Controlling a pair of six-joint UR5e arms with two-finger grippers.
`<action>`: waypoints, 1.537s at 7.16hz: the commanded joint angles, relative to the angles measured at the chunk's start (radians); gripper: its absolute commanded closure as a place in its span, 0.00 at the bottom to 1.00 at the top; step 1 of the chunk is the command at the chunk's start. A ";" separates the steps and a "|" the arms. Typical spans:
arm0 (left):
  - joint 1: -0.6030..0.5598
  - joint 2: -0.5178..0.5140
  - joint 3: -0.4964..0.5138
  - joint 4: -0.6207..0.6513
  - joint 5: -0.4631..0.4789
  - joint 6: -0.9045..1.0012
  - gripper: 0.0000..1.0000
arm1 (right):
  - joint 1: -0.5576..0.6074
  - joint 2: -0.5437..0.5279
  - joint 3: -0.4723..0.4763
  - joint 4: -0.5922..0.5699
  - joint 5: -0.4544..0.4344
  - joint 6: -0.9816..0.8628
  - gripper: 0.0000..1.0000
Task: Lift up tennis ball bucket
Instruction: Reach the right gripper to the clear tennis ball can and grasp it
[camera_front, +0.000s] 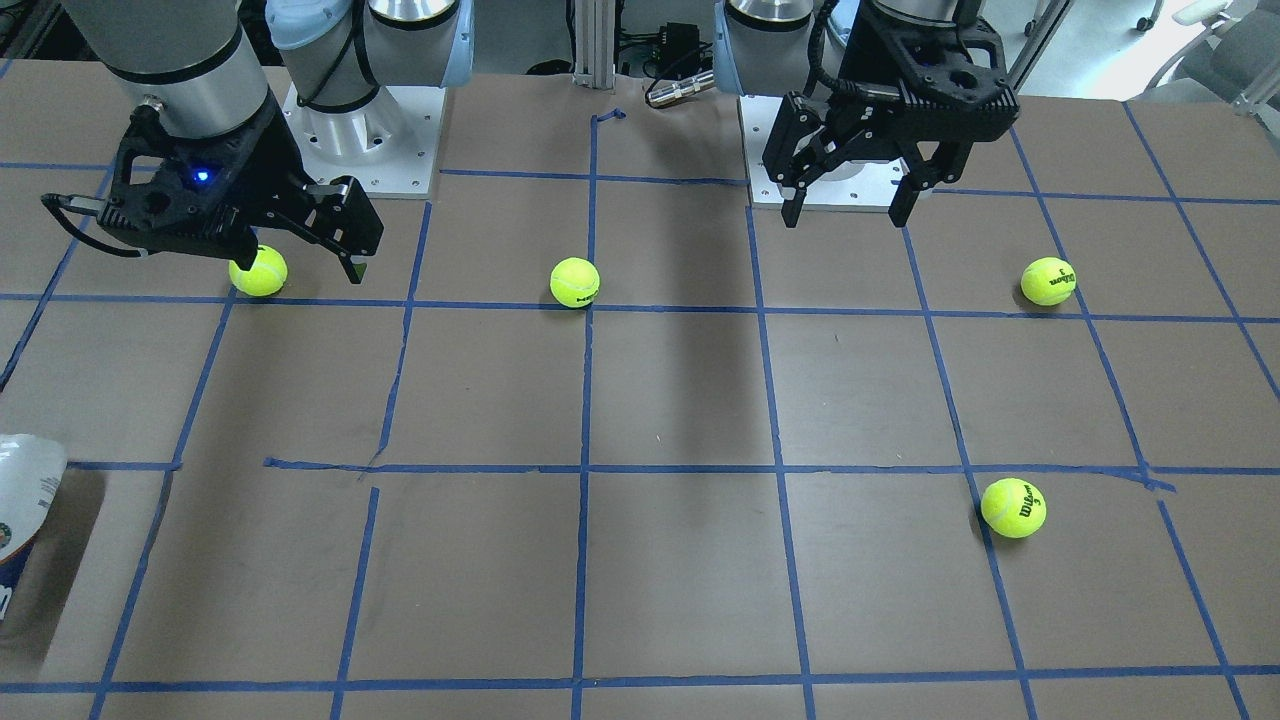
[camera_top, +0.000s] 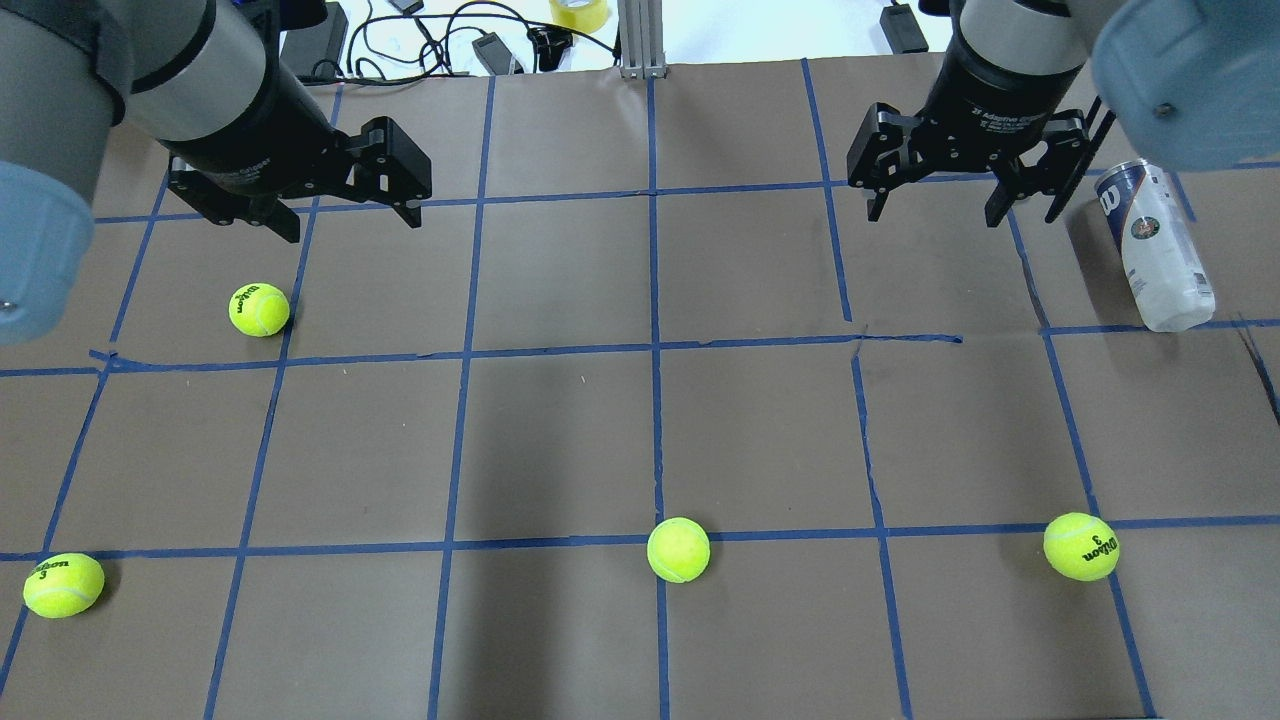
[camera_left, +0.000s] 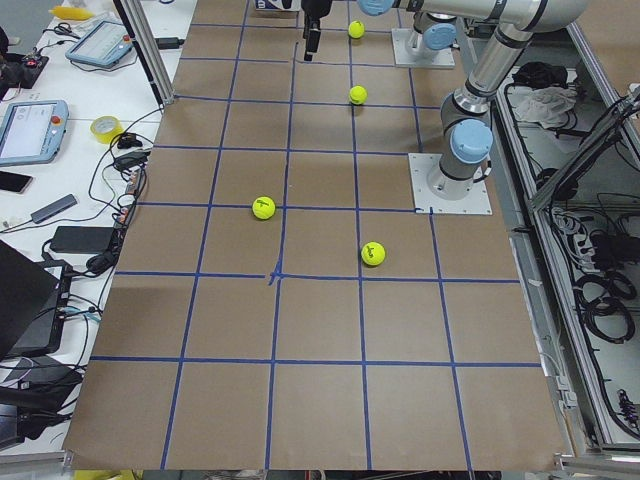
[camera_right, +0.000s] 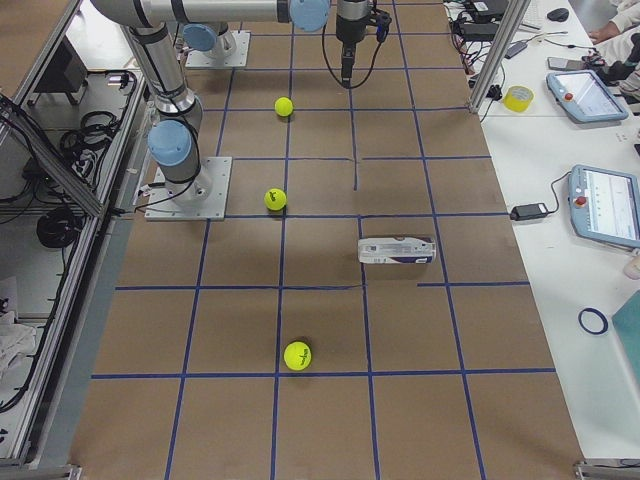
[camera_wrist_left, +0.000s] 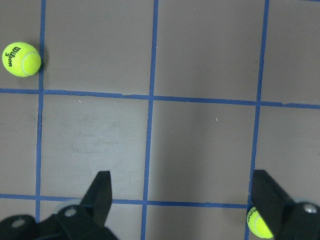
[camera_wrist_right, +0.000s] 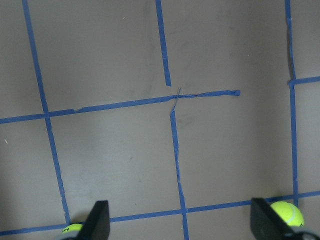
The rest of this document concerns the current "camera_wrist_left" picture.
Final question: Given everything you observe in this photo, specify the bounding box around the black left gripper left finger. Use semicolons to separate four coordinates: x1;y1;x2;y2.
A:
80;171;111;227

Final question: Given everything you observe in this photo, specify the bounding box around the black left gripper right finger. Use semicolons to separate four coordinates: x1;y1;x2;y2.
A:
251;169;295;239

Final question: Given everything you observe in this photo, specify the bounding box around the tennis ball far left corner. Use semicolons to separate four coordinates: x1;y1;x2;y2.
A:
246;207;274;239

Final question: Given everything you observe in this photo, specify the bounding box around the tennis ball near left gripper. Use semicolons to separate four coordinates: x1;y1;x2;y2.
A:
2;42;42;78

